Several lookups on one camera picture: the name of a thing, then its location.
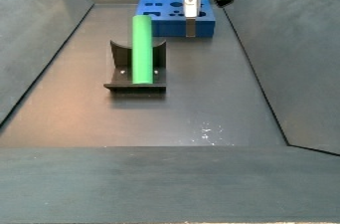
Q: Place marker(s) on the blue foam shape-sorter block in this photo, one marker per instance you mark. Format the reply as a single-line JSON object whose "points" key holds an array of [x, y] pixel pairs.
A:
{"points": [[169, 21]]}

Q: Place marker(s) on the black cradle fixture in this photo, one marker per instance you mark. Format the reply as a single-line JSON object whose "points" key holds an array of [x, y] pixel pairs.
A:
{"points": [[121, 81]]}

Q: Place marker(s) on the green cylinder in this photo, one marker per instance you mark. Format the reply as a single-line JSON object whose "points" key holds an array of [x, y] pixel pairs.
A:
{"points": [[142, 50]]}

